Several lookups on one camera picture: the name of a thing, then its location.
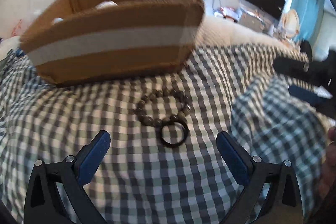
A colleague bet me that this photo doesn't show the brown wooden bead bracelet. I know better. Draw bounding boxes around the brown wooden bead bracelet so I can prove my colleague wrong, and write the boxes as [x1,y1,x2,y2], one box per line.
[134,88,193,127]

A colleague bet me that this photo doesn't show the brown cardboard box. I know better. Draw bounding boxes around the brown cardboard box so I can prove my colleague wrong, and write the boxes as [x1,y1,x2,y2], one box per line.
[20,0,205,86]

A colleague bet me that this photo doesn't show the blue side curtain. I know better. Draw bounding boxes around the blue side curtain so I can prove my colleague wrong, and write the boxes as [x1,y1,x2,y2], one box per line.
[290,0,325,46]

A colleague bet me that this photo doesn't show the grey storage cabinet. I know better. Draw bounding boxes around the grey storage cabinet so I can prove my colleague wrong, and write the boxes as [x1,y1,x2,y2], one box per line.
[238,9,266,32]

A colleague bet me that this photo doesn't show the white quilted mattress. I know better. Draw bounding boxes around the white quilted mattress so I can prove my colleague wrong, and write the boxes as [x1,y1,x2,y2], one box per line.
[195,15,298,53]

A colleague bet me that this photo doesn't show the checkered bed sheet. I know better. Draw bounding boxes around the checkered bed sheet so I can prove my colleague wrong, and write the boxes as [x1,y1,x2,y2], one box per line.
[1,44,330,223]

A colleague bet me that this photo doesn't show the right hand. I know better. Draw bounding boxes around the right hand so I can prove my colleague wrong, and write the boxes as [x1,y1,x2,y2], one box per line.
[318,126,336,199]

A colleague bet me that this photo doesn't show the black hair tie ring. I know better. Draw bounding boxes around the black hair tie ring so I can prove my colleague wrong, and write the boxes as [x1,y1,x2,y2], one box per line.
[159,120,190,148]

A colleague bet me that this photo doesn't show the round gold-framed mirror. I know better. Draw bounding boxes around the round gold-framed mirror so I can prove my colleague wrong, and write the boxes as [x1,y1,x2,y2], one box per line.
[281,9,300,38]

